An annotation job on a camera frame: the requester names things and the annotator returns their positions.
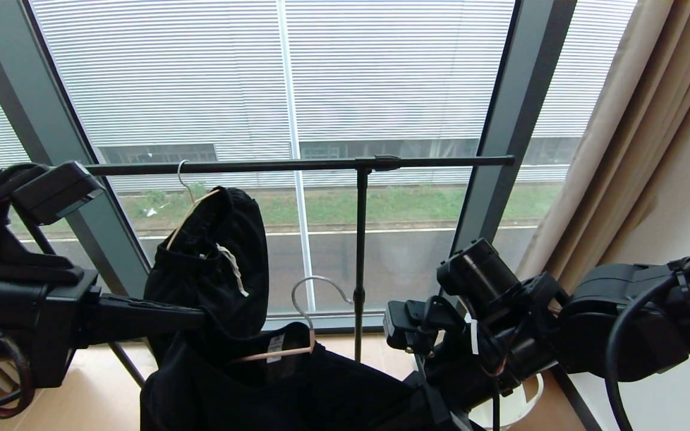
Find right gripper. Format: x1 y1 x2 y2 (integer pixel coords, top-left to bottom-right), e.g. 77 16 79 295
425 325 556 397

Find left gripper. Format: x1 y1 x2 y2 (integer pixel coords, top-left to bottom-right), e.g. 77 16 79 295
0 268 104 390

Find black shorts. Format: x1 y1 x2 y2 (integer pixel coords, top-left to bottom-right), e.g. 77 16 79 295
143 187 270 360

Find pink clothes hanger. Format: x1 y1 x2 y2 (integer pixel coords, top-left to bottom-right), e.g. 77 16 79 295
230 275 355 364
165 160 221 251

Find black garment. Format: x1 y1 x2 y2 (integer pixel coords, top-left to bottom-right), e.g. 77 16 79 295
140 326 483 431

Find white laundry basket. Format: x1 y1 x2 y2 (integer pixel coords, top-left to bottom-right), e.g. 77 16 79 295
471 371 544 429

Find black clothes rack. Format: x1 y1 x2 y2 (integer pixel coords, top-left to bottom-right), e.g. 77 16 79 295
0 154 515 388

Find window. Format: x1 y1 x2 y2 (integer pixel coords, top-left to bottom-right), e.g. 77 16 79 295
0 0 639 333

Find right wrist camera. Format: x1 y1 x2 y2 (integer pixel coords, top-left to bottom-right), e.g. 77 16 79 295
383 298 467 354

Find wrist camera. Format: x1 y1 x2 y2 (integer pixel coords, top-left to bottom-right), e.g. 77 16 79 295
0 160 106 285
383 298 467 354

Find black cable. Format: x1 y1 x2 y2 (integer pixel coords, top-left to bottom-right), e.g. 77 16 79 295
604 236 690 431

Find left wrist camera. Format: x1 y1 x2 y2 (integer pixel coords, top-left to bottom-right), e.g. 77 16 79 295
0 160 106 285

